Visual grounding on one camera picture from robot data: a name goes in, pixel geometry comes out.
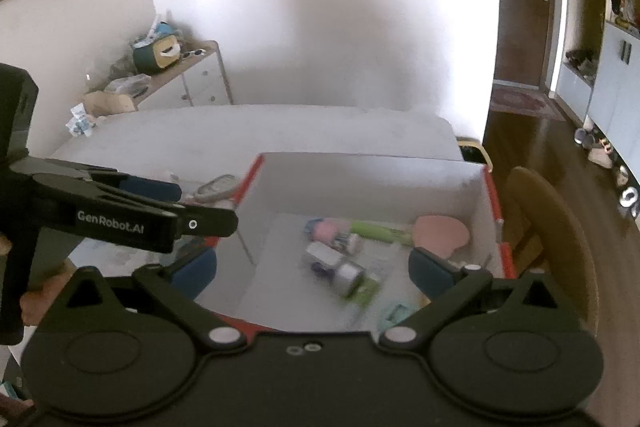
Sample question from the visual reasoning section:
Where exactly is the patterned doormat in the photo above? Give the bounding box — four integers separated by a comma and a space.
490, 87, 566, 122

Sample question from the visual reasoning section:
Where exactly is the row of shoes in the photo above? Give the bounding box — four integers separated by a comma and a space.
572, 117, 640, 219

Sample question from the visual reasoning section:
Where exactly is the pink heart-shaped dish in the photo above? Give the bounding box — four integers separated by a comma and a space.
412, 214, 472, 253

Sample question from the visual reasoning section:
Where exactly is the red and white cardboard box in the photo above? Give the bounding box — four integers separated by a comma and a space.
192, 152, 518, 339

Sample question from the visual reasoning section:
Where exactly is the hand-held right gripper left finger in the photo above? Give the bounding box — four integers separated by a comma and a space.
65, 247, 251, 350

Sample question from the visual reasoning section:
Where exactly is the doll with pink hat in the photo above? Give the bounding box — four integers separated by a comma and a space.
305, 218, 363, 254

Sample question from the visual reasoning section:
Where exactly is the white wall cabinet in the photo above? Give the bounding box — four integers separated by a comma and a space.
555, 0, 640, 168

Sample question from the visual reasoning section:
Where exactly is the white and teal toy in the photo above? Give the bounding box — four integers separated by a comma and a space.
377, 301, 419, 331

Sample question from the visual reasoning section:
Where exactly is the teal tissue box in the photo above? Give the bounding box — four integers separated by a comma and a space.
131, 34, 181, 75

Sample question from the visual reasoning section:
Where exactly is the person's left hand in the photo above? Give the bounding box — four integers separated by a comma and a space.
20, 257, 76, 325

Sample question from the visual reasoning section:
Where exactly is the green tube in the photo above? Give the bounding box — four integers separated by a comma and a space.
350, 221, 416, 248

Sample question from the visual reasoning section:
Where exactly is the clear plastic bag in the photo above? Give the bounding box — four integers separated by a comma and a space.
105, 74, 151, 96

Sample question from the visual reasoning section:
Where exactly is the white and wood sideboard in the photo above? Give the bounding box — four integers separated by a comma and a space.
82, 39, 235, 110

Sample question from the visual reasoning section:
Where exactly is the white tissue packet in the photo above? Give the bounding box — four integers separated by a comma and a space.
66, 103, 96, 138

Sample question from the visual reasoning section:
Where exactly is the brown wooden chair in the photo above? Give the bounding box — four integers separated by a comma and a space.
502, 167, 601, 338

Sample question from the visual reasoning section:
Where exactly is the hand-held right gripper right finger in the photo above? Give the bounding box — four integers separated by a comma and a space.
380, 246, 568, 350

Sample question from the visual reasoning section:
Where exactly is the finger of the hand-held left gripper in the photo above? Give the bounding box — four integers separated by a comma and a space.
119, 173, 184, 206
176, 205, 240, 237

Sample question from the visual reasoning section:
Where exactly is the toothpick jar with green lid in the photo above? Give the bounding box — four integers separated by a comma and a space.
334, 259, 383, 308

